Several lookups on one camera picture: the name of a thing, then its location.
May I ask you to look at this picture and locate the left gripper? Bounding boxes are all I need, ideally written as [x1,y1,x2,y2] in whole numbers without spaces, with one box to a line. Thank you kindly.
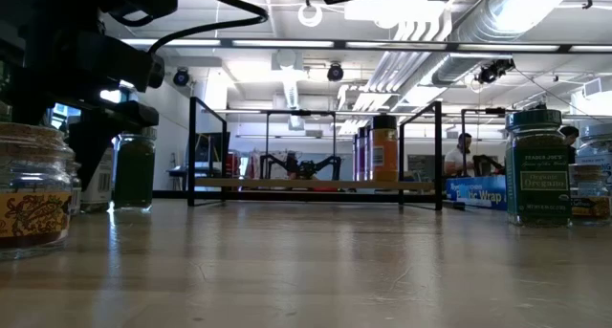
[11,31,166,191]

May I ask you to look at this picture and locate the white-lid bagel seasoning jar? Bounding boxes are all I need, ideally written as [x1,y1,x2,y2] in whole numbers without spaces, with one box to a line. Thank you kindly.
[78,145,116,213]

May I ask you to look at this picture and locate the green-lid oregano glass jar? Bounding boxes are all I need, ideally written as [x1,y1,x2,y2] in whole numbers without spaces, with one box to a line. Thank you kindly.
[504,108,574,228]
[112,126,158,212]

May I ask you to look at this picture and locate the small cork-lid glass spice jar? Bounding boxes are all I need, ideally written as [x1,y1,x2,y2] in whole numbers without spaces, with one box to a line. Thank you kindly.
[568,163,612,226]
[0,121,77,262]

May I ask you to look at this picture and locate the yellow black-lid spice bottle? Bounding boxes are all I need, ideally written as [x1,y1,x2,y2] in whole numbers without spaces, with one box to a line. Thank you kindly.
[371,115,399,183]

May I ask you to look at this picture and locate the large bright window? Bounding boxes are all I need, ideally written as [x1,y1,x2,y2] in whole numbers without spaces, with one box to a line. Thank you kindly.
[47,78,140,133]

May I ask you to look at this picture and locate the black bar with light strips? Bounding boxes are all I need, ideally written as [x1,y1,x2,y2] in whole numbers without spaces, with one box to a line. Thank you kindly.
[119,37,612,53]

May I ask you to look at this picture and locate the dark computer monitor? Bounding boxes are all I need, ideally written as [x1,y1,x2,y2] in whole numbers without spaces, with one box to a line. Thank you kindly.
[193,131,231,165]

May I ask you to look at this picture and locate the black track light cluster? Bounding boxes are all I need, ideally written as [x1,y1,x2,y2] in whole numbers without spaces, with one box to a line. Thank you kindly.
[472,57,517,85]

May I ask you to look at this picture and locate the neighbour station robot arms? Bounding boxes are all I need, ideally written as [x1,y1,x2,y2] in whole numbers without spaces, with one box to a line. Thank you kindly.
[472,154,506,177]
[259,153,343,181]

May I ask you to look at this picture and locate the person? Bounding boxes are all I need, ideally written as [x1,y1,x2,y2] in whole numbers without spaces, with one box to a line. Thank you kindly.
[557,124,581,165]
[443,132,475,178]

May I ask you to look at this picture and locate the blue plastic wrap box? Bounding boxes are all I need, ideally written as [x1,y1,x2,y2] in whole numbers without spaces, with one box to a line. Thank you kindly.
[445,174,509,211]

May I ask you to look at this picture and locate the white air vent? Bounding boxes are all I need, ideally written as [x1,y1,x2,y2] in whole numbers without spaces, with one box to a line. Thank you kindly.
[581,77,604,98]

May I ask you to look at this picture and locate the white coiled cable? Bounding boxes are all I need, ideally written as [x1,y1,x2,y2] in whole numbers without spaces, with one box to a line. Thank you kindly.
[296,2,324,29]

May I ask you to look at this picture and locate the silver ventilation duct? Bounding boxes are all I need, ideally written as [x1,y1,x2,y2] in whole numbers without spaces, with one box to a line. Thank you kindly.
[429,0,565,86]

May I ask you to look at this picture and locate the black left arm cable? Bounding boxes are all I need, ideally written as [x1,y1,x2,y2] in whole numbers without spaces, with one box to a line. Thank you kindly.
[107,0,270,55]

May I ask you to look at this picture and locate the black metal workcell frame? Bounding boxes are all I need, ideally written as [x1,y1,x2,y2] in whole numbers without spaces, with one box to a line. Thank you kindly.
[459,105,549,177]

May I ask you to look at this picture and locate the black wire wooden spice shelf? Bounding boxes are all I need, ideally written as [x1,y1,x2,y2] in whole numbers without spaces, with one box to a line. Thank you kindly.
[186,96,444,212]

